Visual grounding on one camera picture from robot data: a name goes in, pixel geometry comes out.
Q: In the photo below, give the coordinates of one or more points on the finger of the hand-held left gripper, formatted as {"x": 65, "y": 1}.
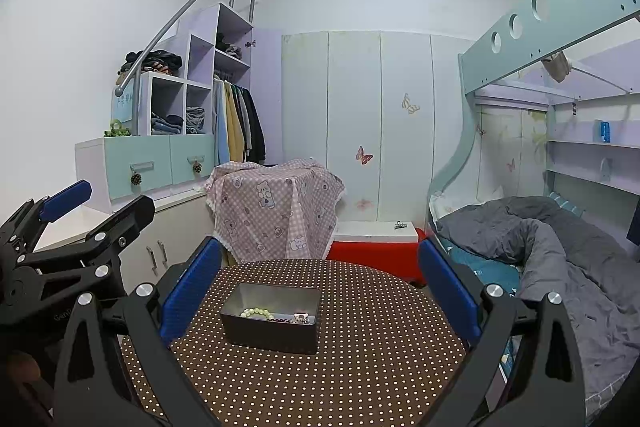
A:
{"x": 65, "y": 199}
{"x": 130, "y": 214}

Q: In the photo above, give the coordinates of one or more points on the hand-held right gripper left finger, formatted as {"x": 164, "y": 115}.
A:
{"x": 192, "y": 287}

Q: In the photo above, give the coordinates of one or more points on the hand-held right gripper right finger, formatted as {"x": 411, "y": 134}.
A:
{"x": 447, "y": 292}

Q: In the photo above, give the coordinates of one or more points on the metal tin box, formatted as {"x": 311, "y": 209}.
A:
{"x": 270, "y": 337}

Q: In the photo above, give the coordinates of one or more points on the person's left hand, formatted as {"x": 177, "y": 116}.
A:
{"x": 22, "y": 367}

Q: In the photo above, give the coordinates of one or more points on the pinecone ornament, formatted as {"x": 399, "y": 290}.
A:
{"x": 136, "y": 179}
{"x": 197, "y": 167}

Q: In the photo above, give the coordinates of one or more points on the white low cabinet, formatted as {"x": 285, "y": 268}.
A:
{"x": 175, "y": 227}

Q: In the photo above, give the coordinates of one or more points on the teal bed sheet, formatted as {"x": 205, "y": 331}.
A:
{"x": 492, "y": 272}

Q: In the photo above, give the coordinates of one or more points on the teal drawer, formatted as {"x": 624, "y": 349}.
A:
{"x": 150, "y": 157}
{"x": 192, "y": 152}

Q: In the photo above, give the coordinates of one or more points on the green toy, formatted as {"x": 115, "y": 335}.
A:
{"x": 117, "y": 129}

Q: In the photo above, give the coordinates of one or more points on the red storage box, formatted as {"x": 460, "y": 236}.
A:
{"x": 370, "y": 252}

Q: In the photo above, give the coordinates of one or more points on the white flat box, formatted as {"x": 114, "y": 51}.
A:
{"x": 375, "y": 232}

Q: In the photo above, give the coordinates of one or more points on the folded blue jeans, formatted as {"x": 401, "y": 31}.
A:
{"x": 167, "y": 124}

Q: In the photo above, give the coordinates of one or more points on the pink checked bear cloth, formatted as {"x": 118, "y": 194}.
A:
{"x": 270, "y": 212}

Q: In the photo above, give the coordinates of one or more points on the folded grey jeans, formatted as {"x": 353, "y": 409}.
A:
{"x": 196, "y": 119}

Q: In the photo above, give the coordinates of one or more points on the grey duvet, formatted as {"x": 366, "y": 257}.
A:
{"x": 575, "y": 267}

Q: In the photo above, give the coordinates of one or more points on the row of hanging clothes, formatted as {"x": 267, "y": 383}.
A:
{"x": 240, "y": 122}

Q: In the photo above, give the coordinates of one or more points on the teal striped pillow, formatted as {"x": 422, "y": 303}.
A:
{"x": 565, "y": 204}

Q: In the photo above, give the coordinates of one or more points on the pile of dark clothes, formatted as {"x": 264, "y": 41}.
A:
{"x": 155, "y": 59}

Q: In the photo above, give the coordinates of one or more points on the pink butterfly sticker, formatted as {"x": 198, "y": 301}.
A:
{"x": 364, "y": 155}

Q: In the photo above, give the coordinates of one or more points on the grey metal handrail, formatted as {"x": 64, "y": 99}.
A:
{"x": 165, "y": 27}

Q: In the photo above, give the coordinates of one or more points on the tan butterfly sticker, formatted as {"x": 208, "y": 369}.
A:
{"x": 410, "y": 104}

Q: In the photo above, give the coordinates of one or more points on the dark clothes on shelf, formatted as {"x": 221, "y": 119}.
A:
{"x": 230, "y": 49}

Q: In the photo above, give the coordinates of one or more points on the lilac cubby shelf unit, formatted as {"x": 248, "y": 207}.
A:
{"x": 200, "y": 22}

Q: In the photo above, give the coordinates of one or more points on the white wardrobe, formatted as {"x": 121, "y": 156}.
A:
{"x": 350, "y": 107}

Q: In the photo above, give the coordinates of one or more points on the blue can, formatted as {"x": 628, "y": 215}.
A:
{"x": 602, "y": 132}

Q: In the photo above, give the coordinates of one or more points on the white clip-on lamp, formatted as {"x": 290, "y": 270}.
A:
{"x": 556, "y": 67}

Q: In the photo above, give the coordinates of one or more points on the teal bunk bed frame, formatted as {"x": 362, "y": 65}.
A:
{"x": 480, "y": 67}

